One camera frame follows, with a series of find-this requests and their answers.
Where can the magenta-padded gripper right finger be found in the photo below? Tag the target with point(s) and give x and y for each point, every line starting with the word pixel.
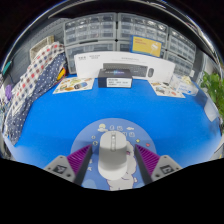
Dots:
pixel 163 166

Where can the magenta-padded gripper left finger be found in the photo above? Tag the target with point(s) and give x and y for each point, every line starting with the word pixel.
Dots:
pixel 61 166

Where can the round blue printed mouse pad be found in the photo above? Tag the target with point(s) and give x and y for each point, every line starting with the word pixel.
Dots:
pixel 83 136

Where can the navy polka dot cloth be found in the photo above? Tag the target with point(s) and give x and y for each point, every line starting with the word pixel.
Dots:
pixel 20 120

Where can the colourful sticker sheet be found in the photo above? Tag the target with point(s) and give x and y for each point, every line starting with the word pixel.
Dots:
pixel 71 85
pixel 165 90

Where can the clear plastic box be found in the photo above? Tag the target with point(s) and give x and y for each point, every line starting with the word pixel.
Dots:
pixel 185 86

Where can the purple bag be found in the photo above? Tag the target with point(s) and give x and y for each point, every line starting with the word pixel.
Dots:
pixel 8 92

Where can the green potted plant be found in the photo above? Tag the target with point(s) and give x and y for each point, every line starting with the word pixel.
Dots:
pixel 215 88

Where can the red blue checkered cloth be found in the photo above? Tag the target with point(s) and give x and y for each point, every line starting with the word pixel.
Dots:
pixel 33 75

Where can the small black box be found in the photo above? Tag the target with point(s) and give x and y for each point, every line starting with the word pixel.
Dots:
pixel 115 78

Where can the long white keyboard box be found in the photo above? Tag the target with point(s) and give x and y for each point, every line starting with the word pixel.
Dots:
pixel 88 65

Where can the white woven basket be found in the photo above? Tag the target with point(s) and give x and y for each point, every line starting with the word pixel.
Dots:
pixel 40 48

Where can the yellow and blue box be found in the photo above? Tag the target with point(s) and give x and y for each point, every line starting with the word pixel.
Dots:
pixel 146 46

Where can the teal wall holder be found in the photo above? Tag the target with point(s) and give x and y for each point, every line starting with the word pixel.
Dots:
pixel 6 67

